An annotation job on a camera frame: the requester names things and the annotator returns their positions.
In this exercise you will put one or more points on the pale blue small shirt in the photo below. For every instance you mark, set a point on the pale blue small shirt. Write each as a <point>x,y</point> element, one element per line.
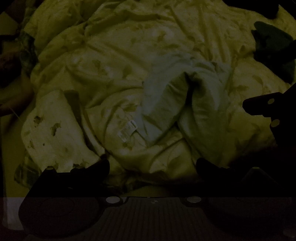
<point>161,99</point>

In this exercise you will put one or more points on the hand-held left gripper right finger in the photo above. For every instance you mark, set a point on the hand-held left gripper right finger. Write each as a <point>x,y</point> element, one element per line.
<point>201,166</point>

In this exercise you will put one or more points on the dark green cloth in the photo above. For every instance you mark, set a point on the dark green cloth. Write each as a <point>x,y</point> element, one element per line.
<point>270,39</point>

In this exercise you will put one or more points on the white printed pillow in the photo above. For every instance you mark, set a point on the white printed pillow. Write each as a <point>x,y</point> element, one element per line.
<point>53,129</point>

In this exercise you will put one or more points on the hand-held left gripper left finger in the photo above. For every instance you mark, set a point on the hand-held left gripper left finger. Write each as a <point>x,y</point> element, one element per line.
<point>105,168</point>

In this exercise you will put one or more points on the leaf printed comforter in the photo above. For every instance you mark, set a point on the leaf printed comforter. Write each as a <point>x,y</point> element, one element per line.
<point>111,58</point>

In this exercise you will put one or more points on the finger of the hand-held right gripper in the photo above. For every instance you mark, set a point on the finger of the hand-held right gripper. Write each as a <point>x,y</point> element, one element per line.
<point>261,105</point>

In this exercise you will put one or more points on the plaid cloth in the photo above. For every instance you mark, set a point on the plaid cloth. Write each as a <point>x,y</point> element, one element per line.
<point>23,172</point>

